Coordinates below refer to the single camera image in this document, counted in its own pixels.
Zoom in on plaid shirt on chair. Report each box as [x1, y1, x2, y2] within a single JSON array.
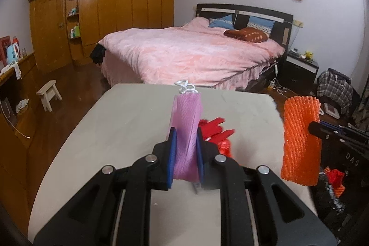
[[316, 68, 353, 115]]

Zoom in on orange foam net sleeve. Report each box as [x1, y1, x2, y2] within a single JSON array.
[[281, 96, 321, 186]]

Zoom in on pink duvet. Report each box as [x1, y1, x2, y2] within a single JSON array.
[[98, 16, 287, 91]]

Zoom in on yellow plush toy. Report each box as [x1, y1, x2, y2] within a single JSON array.
[[304, 51, 313, 61]]

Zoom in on blue white kettle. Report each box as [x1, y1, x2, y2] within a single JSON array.
[[7, 42, 19, 64]]

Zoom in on white charging cable on floor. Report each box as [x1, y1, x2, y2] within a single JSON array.
[[266, 62, 292, 97]]

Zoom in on right blue pillow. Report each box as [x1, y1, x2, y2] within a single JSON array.
[[247, 16, 275, 36]]

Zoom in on small white wooden stool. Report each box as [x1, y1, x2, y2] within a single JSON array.
[[36, 80, 62, 112]]

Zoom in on orange foam net in bin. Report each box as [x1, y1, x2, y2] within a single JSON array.
[[324, 167, 345, 198]]

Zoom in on red glove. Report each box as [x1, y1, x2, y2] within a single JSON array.
[[198, 117, 235, 157]]

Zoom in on red framed picture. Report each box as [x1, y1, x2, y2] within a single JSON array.
[[0, 36, 11, 66]]

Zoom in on black garment at bed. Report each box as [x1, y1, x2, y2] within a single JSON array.
[[89, 43, 106, 65]]

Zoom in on pink mesh bag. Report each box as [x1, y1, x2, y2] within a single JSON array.
[[170, 92, 203, 182]]

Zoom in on left blue pillow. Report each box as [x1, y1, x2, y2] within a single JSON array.
[[208, 14, 234, 30]]

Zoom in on dark patterned curtain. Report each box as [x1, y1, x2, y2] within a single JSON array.
[[352, 0, 368, 132]]

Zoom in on blue pillow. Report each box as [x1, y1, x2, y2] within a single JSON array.
[[247, 16, 275, 36], [208, 14, 234, 30]]

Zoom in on brown dotted cushion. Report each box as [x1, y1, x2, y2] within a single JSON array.
[[223, 27, 269, 43]]

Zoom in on wooden side desk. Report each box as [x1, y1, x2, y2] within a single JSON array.
[[1, 54, 37, 224]]

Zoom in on dark bedside cabinet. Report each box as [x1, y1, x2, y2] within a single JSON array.
[[278, 51, 319, 95]]

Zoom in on bed with dark frame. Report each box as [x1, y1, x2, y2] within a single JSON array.
[[98, 3, 294, 92]]

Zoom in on black lined trash bin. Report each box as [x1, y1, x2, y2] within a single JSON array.
[[308, 121, 368, 245]]

